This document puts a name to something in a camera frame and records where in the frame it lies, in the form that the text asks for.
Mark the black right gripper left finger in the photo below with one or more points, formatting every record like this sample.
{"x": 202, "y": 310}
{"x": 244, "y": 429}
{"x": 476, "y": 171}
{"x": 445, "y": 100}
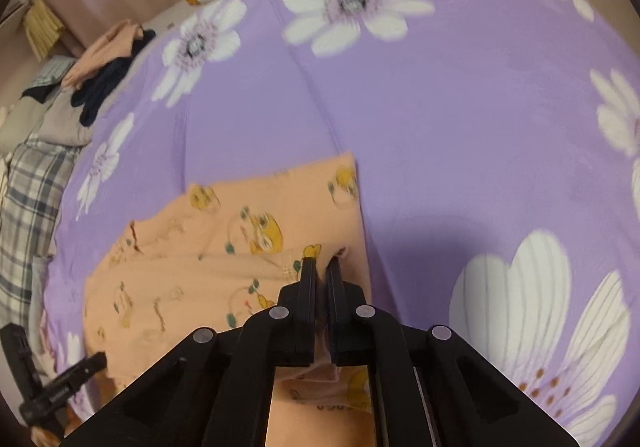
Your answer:
{"x": 246, "y": 360}

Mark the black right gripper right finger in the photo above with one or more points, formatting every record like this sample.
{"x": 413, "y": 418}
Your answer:
{"x": 363, "y": 335}

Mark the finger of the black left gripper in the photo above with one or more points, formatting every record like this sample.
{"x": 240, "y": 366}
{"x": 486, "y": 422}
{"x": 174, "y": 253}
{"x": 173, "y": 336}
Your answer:
{"x": 42, "y": 401}

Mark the peach cartoon print garment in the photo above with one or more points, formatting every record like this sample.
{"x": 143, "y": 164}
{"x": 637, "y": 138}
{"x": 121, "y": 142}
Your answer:
{"x": 216, "y": 256}

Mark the grey plaid blanket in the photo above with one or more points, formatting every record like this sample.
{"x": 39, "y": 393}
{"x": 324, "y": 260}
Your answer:
{"x": 37, "y": 177}

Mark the purple floral bed sheet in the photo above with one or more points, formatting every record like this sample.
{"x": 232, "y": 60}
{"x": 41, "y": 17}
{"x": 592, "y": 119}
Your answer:
{"x": 496, "y": 145}

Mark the grey folded cloth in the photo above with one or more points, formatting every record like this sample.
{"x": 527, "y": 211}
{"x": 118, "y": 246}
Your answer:
{"x": 55, "y": 121}

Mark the dark navy garment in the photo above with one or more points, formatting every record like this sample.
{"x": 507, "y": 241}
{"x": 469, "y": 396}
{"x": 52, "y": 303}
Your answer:
{"x": 94, "y": 91}

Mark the pink folded garment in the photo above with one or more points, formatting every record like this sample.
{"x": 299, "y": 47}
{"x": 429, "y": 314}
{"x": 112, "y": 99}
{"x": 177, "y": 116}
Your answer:
{"x": 115, "y": 43}

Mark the yellow woven basket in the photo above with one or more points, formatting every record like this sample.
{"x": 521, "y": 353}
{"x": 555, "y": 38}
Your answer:
{"x": 43, "y": 28}

